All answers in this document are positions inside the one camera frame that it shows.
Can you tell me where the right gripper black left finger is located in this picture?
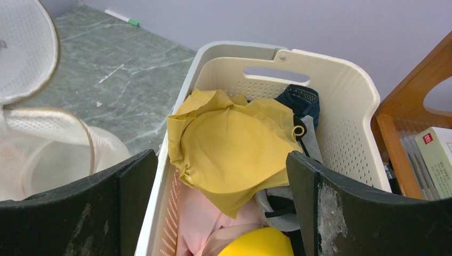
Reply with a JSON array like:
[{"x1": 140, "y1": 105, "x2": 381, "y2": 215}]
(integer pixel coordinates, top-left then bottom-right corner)
[{"x1": 1, "y1": 149, "x2": 158, "y2": 255}]

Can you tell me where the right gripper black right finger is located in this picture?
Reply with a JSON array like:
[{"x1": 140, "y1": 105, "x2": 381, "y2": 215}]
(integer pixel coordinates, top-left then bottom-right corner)
[{"x1": 286, "y1": 151, "x2": 451, "y2": 255}]

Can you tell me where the black bra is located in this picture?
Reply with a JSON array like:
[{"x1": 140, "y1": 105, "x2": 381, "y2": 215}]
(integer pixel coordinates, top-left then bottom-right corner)
[{"x1": 255, "y1": 115, "x2": 324, "y2": 232}]

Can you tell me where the white mesh laundry bag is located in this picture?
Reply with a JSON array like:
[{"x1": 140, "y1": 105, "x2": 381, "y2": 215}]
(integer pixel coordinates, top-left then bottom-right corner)
[{"x1": 0, "y1": 0, "x2": 132, "y2": 202}]

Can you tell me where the mustard yellow bra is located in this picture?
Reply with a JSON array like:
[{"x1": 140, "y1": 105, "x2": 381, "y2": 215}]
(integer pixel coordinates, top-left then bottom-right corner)
[{"x1": 167, "y1": 90, "x2": 301, "y2": 218}]

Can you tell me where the yellow bra in basket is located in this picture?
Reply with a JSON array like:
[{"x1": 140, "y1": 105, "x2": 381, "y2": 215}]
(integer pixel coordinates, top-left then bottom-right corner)
[{"x1": 218, "y1": 227, "x2": 294, "y2": 256}]

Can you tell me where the cream plastic laundry basket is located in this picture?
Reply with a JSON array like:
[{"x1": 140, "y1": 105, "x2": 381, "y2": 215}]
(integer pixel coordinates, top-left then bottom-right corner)
[{"x1": 135, "y1": 41, "x2": 391, "y2": 255}]

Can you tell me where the pink bra in basket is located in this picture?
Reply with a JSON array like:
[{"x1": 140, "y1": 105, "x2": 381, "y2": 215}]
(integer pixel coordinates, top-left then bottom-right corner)
[{"x1": 176, "y1": 183, "x2": 267, "y2": 255}]

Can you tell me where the black yellow garment in basket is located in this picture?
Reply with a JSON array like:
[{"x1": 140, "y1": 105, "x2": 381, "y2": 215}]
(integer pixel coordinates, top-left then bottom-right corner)
[{"x1": 275, "y1": 84, "x2": 320, "y2": 129}]

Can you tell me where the green box on rack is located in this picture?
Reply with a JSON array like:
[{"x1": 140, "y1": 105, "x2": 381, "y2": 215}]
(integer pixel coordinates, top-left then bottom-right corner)
[{"x1": 415, "y1": 126, "x2": 451, "y2": 199}]

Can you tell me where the orange wooden rack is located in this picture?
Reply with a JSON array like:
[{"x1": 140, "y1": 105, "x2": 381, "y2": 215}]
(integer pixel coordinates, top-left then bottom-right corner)
[{"x1": 371, "y1": 33, "x2": 451, "y2": 199}]

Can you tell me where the green white marker pen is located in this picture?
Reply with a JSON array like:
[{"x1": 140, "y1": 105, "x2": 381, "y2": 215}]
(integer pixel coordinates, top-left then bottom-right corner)
[{"x1": 104, "y1": 9, "x2": 140, "y2": 27}]

